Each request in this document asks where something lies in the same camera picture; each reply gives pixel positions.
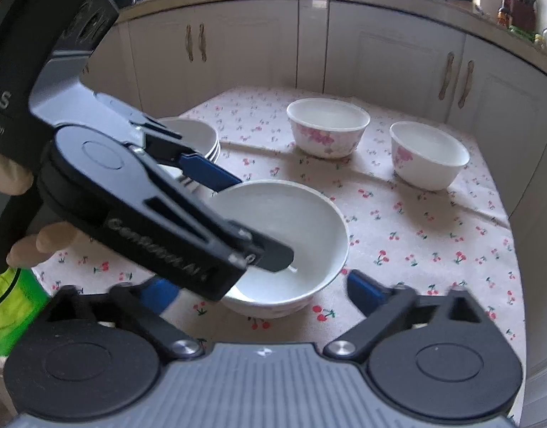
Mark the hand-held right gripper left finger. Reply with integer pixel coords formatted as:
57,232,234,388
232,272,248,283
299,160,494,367
30,276,205,364

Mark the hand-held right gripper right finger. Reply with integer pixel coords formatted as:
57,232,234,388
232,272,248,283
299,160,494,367
323,270,497,363

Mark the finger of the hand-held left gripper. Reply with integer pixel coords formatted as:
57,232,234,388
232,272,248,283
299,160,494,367
122,154,297,274
94,93,244,191

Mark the white bowl with pink flowers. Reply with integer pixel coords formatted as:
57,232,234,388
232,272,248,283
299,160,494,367
286,98,371,159
389,121,471,192
208,179,350,319

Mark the person's left hand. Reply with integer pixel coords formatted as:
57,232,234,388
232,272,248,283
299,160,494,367
0,148,80,269

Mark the cherry print tablecloth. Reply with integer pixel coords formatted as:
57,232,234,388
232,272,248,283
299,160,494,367
30,86,523,360

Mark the green plastic bag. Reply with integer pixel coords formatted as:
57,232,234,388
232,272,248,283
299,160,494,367
0,267,51,357

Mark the dark knife block with knives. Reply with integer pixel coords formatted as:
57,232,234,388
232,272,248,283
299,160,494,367
507,0,538,32

